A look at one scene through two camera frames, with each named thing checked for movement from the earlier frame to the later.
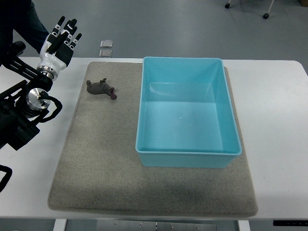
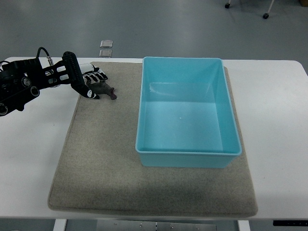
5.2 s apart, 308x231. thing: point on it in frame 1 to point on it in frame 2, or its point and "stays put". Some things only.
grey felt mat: (98, 171) stays put
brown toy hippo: (100, 87) stays put
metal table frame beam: (124, 225) stays put
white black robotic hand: (57, 50) to (79, 73)
